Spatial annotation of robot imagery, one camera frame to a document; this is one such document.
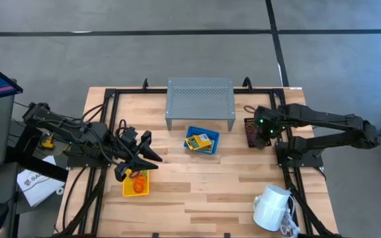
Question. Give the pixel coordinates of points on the black plastic basket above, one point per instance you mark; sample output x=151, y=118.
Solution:
x=248, y=127

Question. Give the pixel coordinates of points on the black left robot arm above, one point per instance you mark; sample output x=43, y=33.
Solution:
x=78, y=132

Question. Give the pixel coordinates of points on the blue plastic basket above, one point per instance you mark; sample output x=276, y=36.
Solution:
x=214, y=135

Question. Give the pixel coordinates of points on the yellow plastic basket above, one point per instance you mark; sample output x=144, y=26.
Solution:
x=127, y=190

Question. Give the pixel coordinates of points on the yellow carded product package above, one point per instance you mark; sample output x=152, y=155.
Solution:
x=197, y=142

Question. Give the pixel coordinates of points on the orange coil wristband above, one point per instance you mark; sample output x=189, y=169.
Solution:
x=139, y=186
x=141, y=179

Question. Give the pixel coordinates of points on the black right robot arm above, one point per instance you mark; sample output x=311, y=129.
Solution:
x=326, y=122

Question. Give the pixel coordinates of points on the grey perforated metal riser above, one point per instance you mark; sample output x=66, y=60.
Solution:
x=200, y=99

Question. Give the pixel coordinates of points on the small yellow tool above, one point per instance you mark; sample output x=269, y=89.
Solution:
x=47, y=143

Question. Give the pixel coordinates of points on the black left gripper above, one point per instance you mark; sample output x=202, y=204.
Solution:
x=129, y=143

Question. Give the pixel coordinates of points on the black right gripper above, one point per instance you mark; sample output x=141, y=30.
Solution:
x=268, y=120

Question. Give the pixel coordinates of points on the white paper sheet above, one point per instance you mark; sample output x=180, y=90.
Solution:
x=38, y=185

